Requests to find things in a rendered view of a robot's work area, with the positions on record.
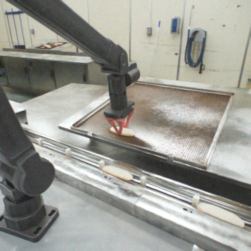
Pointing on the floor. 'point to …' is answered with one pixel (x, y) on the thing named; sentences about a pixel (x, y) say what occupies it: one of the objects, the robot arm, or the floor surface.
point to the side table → (92, 227)
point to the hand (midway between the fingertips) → (121, 129)
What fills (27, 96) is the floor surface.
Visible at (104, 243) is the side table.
